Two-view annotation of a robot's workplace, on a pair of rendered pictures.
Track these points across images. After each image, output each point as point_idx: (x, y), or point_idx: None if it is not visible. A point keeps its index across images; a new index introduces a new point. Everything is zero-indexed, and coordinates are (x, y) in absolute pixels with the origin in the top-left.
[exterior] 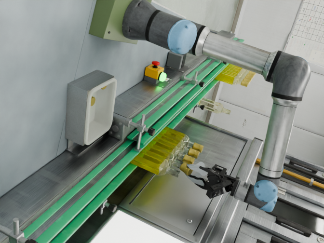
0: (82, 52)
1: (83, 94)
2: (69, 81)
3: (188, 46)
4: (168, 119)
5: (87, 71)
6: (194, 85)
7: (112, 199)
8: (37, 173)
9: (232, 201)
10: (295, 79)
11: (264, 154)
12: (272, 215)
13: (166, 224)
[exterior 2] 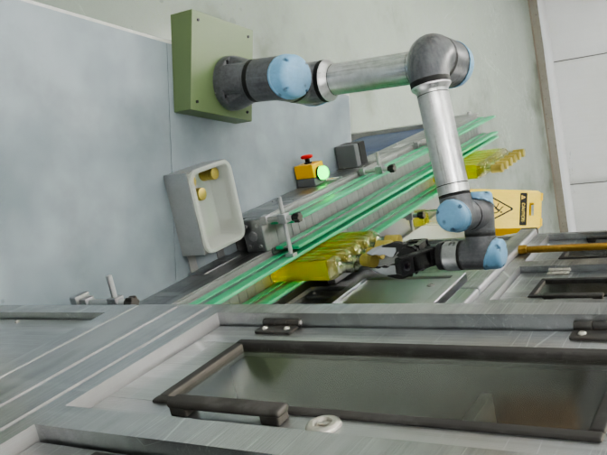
0: (172, 135)
1: (183, 180)
2: (165, 173)
3: (301, 85)
4: (341, 220)
5: (188, 162)
6: (382, 174)
7: None
8: (151, 296)
9: (463, 292)
10: (424, 55)
11: (433, 168)
12: (540, 297)
13: None
